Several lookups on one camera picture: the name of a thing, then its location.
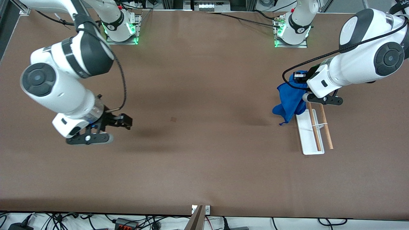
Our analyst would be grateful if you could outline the blue microfibre towel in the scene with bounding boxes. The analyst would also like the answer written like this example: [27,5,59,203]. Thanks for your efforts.
[272,70,312,126]

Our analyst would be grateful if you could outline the white rack with wooden rods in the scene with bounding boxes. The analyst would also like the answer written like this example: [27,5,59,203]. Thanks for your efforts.
[296,103,334,156]

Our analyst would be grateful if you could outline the black power adapter orange plugs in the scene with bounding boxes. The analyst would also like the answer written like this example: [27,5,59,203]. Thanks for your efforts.
[114,218,138,230]

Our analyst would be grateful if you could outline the silver electronics box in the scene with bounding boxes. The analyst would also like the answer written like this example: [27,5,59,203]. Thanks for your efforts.
[193,0,231,12]

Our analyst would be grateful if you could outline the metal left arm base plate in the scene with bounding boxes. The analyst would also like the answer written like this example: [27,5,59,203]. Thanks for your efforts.
[274,18,308,49]

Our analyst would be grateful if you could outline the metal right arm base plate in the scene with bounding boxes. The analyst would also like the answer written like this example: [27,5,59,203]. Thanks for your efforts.
[105,14,141,45]

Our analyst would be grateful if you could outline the black cable across table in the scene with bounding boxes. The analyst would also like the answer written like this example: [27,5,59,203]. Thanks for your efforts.
[204,11,283,29]

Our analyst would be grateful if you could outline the tangled black floor cable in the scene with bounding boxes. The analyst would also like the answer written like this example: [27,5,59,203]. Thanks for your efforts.
[29,212,96,230]

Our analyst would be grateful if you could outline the wooden post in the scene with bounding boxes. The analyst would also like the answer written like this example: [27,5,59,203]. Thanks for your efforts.
[184,205,205,230]

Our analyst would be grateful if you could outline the aluminium frame profile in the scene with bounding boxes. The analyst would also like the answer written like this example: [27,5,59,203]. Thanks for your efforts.
[161,0,192,10]

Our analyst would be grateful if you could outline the aluminium table corner bracket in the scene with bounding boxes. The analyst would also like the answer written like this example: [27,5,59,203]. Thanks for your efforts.
[10,0,32,16]

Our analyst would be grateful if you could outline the looped black floor cable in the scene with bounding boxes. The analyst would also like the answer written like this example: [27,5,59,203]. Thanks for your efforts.
[318,218,348,226]

